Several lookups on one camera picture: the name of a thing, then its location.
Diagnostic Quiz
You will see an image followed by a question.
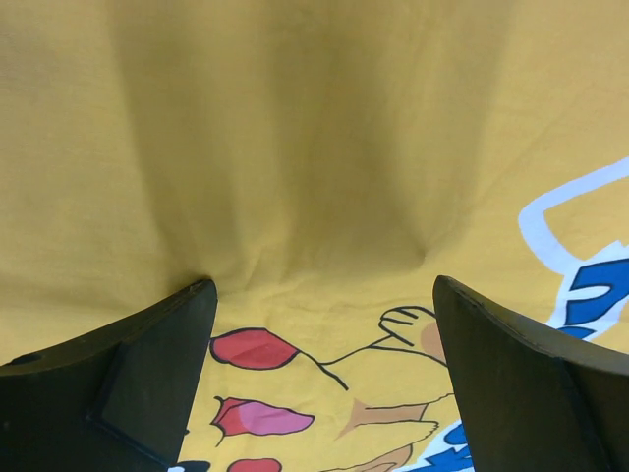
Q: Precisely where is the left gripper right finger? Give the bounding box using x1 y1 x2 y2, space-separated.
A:
432 275 628 472

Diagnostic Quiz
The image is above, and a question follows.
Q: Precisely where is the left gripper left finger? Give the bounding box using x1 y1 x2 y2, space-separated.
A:
1 279 217 471

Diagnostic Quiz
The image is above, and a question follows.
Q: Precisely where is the yellow Pikachu placemat cloth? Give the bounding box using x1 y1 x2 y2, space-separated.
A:
1 1 628 471

